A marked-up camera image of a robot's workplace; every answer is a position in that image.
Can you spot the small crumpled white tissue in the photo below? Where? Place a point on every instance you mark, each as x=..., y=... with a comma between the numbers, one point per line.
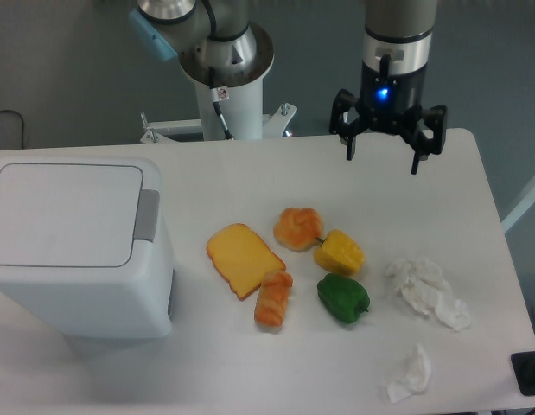
x=415, y=378

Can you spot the round knotted bread roll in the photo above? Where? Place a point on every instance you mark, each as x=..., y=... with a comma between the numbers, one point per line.
x=298, y=228

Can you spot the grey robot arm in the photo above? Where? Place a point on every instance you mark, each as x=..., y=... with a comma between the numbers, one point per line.
x=227, y=55

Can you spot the white frame at right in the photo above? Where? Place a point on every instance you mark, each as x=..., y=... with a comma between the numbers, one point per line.
x=521, y=203

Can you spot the black device at edge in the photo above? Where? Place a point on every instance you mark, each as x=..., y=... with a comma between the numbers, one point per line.
x=524, y=371

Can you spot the green bell pepper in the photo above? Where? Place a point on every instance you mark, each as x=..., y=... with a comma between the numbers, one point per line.
x=344, y=298

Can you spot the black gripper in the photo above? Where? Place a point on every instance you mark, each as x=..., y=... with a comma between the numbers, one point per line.
x=393, y=106

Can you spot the large crumpled white tissue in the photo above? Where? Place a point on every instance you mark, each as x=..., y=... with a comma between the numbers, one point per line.
x=421, y=284

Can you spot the toast bread slice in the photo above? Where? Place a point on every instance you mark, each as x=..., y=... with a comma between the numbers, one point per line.
x=242, y=258

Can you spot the long twisted bread roll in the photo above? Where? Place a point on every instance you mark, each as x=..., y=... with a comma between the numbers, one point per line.
x=273, y=297

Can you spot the white push-lid trash can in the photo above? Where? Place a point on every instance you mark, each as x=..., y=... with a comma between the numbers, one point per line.
x=84, y=245

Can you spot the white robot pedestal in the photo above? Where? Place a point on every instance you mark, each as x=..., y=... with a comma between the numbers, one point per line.
x=225, y=113

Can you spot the yellow bell pepper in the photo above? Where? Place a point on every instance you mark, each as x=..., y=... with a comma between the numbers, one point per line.
x=339, y=253

